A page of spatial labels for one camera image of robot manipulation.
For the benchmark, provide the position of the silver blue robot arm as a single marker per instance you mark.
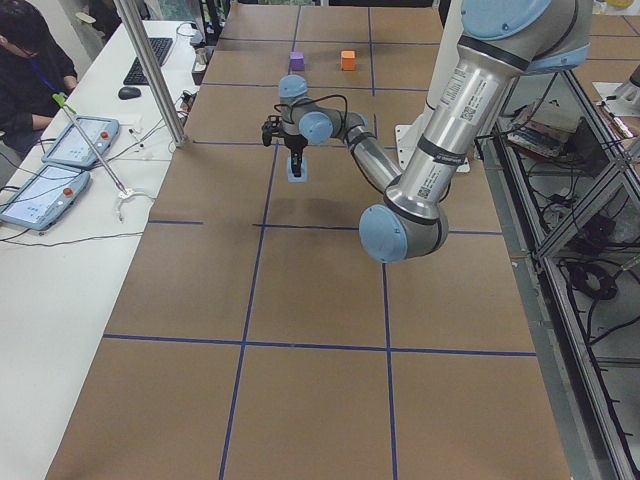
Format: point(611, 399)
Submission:
point(500, 41)

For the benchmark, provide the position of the light blue foam block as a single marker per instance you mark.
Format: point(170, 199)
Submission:
point(300, 178)

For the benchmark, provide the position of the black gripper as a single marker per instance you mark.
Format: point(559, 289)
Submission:
point(295, 143)

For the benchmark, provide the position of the teach pendant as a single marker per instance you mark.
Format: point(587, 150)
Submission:
point(45, 197)
point(70, 147)

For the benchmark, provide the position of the black computer mouse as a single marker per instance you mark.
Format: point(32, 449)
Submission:
point(129, 92)

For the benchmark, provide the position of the person in black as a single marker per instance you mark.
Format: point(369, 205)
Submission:
point(33, 69)

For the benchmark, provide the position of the lower teach pendant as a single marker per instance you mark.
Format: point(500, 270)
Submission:
point(45, 197)

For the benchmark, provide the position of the orange foam block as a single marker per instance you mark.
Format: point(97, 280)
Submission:
point(348, 60)

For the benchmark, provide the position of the aluminium frame post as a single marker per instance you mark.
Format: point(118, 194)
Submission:
point(133, 24)

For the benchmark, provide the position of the metal cup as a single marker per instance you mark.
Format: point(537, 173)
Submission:
point(201, 60)

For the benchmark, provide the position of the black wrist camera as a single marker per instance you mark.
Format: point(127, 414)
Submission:
point(271, 128)

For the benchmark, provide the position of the purple foam block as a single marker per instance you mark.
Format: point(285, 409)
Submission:
point(296, 61)

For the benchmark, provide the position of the upper teach pendant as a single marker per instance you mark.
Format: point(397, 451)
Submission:
point(70, 147)

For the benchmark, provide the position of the long metal rod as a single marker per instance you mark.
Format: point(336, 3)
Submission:
point(60, 99)

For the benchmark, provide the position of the stack of books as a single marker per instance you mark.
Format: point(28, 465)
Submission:
point(543, 128)

